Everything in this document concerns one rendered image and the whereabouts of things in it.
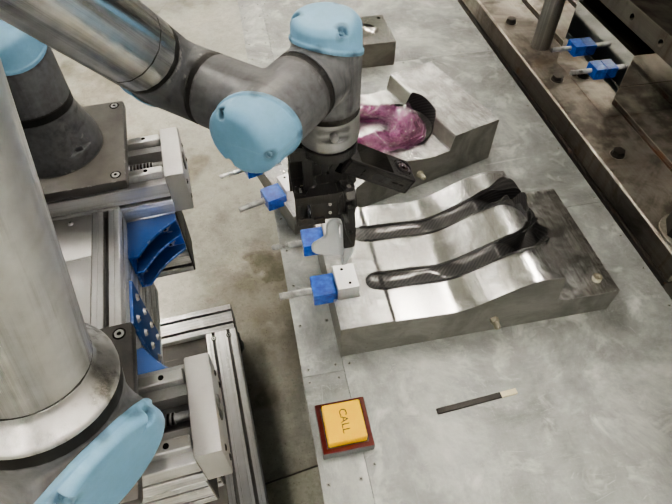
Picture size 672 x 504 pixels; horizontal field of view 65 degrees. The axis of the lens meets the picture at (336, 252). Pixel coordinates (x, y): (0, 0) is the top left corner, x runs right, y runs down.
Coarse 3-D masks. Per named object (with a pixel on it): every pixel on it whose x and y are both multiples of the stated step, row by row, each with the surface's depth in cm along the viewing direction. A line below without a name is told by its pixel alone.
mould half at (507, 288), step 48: (528, 192) 108; (384, 240) 97; (432, 240) 97; (480, 240) 93; (576, 240) 100; (432, 288) 90; (480, 288) 88; (528, 288) 86; (576, 288) 93; (336, 336) 93; (384, 336) 89; (432, 336) 92
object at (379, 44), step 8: (368, 16) 152; (376, 16) 152; (368, 24) 149; (376, 24) 149; (384, 24) 149; (368, 32) 149; (376, 32) 148; (384, 32) 146; (368, 40) 143; (376, 40) 143; (384, 40) 143; (392, 40) 143; (368, 48) 143; (376, 48) 144; (384, 48) 144; (392, 48) 145; (368, 56) 145; (376, 56) 146; (384, 56) 146; (392, 56) 146; (368, 64) 147; (376, 64) 147; (384, 64) 148; (392, 64) 148
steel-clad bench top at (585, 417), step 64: (256, 0) 172; (320, 0) 172; (384, 0) 172; (448, 0) 172; (256, 64) 149; (448, 64) 149; (512, 128) 131; (576, 192) 117; (640, 256) 105; (320, 320) 96; (576, 320) 96; (640, 320) 96; (320, 384) 88; (384, 384) 88; (448, 384) 88; (512, 384) 88; (576, 384) 88; (640, 384) 88; (320, 448) 82; (384, 448) 82; (448, 448) 82; (512, 448) 82; (576, 448) 82; (640, 448) 82
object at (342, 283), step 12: (348, 264) 89; (312, 276) 89; (324, 276) 89; (336, 276) 88; (348, 276) 88; (312, 288) 88; (324, 288) 88; (336, 288) 88; (348, 288) 86; (324, 300) 88
